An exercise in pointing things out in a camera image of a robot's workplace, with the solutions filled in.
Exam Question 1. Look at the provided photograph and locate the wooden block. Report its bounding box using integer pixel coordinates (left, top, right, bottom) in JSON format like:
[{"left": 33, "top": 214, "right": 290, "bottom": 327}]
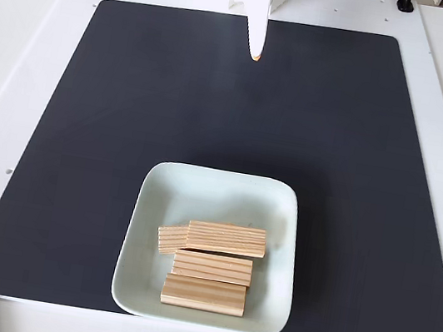
[
  {"left": 158, "top": 271, "right": 250, "bottom": 319},
  {"left": 184, "top": 216, "right": 271, "bottom": 263},
  {"left": 154, "top": 220, "right": 191, "bottom": 259},
  {"left": 169, "top": 246, "right": 256, "bottom": 289}
]

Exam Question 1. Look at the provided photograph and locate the white square plate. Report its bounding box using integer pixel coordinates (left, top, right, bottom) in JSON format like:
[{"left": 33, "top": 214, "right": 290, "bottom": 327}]
[{"left": 107, "top": 154, "right": 312, "bottom": 332}]

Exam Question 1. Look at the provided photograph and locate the black rubber mat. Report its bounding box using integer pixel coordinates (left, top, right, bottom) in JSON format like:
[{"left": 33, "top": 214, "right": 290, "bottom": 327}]
[{"left": 0, "top": 0, "right": 443, "bottom": 332}]

